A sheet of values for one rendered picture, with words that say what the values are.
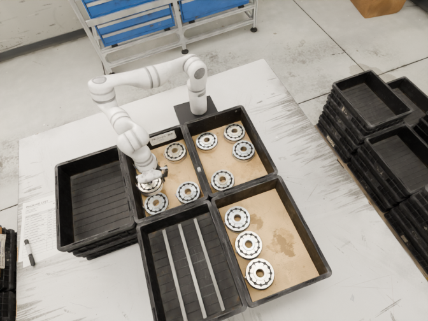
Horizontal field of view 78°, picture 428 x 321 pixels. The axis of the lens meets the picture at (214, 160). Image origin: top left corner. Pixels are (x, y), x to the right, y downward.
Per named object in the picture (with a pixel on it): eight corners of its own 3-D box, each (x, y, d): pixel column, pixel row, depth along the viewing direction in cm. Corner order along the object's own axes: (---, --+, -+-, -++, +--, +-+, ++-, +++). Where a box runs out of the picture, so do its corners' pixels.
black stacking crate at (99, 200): (69, 176, 127) (55, 165, 118) (128, 156, 130) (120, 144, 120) (74, 257, 108) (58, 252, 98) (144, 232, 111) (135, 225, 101)
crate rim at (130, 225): (57, 167, 119) (53, 164, 117) (121, 146, 122) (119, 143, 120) (60, 253, 99) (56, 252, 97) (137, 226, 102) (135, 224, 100)
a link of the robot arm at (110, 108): (113, 139, 95) (107, 120, 89) (91, 100, 109) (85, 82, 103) (137, 130, 99) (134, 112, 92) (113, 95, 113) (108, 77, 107)
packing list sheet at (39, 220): (19, 205, 134) (18, 204, 134) (64, 188, 137) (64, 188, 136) (18, 269, 118) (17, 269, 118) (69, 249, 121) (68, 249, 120)
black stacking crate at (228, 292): (145, 233, 110) (135, 225, 101) (211, 209, 113) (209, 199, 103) (167, 341, 91) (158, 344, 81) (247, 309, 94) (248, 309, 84)
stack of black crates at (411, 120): (358, 108, 215) (370, 88, 195) (390, 97, 218) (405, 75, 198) (392, 146, 195) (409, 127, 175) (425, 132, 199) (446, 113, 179)
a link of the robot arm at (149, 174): (139, 185, 98) (134, 178, 93) (134, 161, 104) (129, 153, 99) (163, 177, 99) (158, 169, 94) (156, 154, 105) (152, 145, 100)
